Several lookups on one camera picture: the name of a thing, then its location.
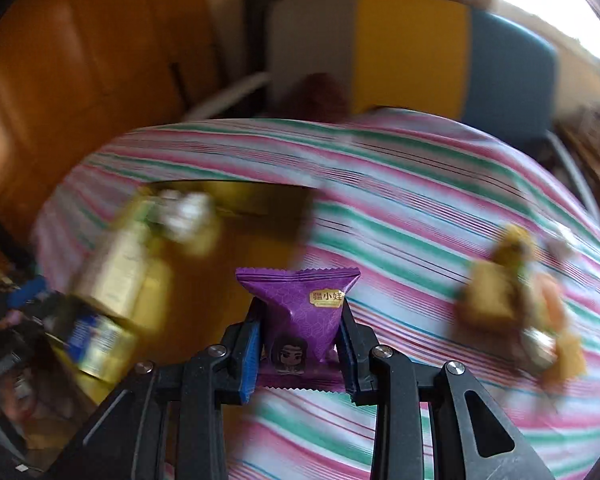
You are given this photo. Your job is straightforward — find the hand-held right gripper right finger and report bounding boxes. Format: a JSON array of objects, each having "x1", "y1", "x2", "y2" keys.
[{"x1": 336, "y1": 299, "x2": 557, "y2": 480}]

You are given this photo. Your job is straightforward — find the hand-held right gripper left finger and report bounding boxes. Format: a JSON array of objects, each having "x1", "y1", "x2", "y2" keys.
[{"x1": 44, "y1": 299, "x2": 264, "y2": 480}]

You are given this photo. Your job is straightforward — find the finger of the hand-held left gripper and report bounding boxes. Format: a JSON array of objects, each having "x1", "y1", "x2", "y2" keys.
[{"x1": 6, "y1": 276, "x2": 52, "y2": 312}]

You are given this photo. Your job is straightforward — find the purple snack packet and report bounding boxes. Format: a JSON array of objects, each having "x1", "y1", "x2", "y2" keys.
[{"x1": 235, "y1": 266, "x2": 362, "y2": 393}]

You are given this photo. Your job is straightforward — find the gold tin box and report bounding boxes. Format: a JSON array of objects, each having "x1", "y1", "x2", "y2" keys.
[{"x1": 75, "y1": 179, "x2": 323, "y2": 406}]

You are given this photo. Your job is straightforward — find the yellow sponge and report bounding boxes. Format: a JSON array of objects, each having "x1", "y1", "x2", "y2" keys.
[{"x1": 454, "y1": 259, "x2": 528, "y2": 333}]

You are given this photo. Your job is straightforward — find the blue label box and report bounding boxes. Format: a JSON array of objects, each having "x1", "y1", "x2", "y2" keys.
[{"x1": 62, "y1": 312, "x2": 138, "y2": 378}]

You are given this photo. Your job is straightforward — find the white crinkled packet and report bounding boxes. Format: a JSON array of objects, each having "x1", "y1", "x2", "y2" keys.
[{"x1": 152, "y1": 189, "x2": 221, "y2": 256}]

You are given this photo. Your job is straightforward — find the striped tablecloth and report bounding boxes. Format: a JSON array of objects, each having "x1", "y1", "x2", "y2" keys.
[{"x1": 32, "y1": 117, "x2": 600, "y2": 480}]

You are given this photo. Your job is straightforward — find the silver wrapped item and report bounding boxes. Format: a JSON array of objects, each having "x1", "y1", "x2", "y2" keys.
[{"x1": 520, "y1": 327, "x2": 558, "y2": 373}]

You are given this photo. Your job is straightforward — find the yellow fluffy toy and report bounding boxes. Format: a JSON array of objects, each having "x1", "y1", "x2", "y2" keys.
[{"x1": 492, "y1": 224, "x2": 537, "y2": 267}]

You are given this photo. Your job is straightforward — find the orange packet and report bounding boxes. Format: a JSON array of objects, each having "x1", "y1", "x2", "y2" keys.
[{"x1": 537, "y1": 272, "x2": 568, "y2": 333}]

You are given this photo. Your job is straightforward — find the wooden wardrobe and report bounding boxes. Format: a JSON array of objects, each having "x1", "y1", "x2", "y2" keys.
[{"x1": 0, "y1": 0, "x2": 226, "y2": 271}]

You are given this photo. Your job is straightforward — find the yellow packet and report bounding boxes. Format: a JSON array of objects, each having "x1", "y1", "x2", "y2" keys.
[{"x1": 542, "y1": 335, "x2": 588, "y2": 388}]

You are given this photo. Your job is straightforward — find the dark red cloth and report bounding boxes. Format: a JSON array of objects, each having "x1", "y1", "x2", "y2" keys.
[{"x1": 285, "y1": 74, "x2": 351, "y2": 121}]

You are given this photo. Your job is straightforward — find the grey yellow blue chair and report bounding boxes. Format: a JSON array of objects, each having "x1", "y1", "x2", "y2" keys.
[{"x1": 180, "y1": 0, "x2": 600, "y2": 231}]

